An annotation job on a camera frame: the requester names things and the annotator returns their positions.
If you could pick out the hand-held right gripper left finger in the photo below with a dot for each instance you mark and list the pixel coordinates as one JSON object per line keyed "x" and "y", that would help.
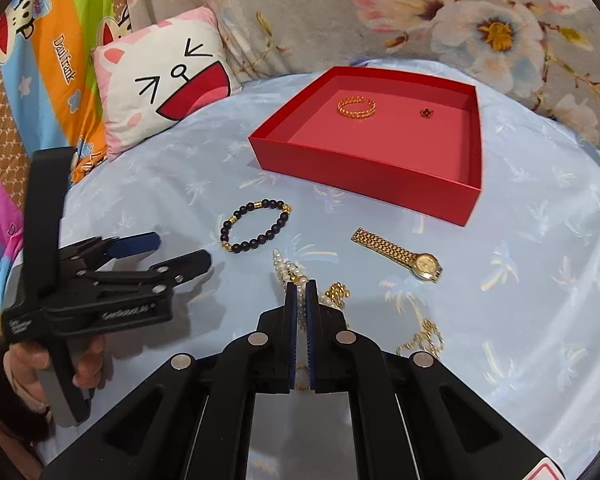
{"x": 292, "y": 320}

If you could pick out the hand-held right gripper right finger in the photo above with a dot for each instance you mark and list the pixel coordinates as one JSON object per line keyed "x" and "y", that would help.
{"x": 311, "y": 320}

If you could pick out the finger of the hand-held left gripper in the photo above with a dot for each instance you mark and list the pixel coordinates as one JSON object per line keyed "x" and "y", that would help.
{"x": 135, "y": 244}
{"x": 180, "y": 267}

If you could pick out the gold wrist watch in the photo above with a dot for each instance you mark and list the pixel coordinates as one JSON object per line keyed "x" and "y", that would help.
{"x": 425, "y": 263}

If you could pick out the red cardboard box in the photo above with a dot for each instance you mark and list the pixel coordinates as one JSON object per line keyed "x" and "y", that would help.
{"x": 380, "y": 177}

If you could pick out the person's left forearm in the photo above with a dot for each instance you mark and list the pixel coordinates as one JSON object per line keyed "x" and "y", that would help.
{"x": 0, "y": 405}

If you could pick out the person's left hand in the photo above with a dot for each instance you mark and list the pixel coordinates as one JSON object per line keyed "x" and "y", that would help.
{"x": 87, "y": 362}

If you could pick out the cat face pillow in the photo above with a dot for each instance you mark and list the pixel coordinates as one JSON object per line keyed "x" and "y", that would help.
{"x": 180, "y": 60}

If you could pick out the colourful striped cartoon blanket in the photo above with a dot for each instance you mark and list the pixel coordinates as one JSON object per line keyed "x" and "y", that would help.
{"x": 55, "y": 35}

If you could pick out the red clover earring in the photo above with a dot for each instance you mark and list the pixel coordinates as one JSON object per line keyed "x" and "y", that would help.
{"x": 425, "y": 113}

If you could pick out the grey floral blanket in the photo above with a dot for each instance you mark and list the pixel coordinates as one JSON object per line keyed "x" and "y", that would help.
{"x": 305, "y": 10}

